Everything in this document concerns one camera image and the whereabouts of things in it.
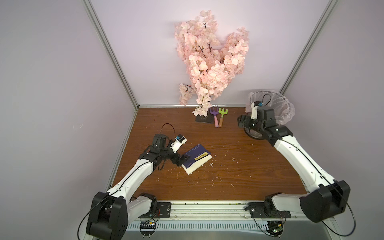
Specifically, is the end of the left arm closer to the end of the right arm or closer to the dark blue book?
the dark blue book

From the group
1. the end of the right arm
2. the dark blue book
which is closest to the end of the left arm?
the dark blue book

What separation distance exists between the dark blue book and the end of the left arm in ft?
0.22

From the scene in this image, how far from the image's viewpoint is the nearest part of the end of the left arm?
61 cm

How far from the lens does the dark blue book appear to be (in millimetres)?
846
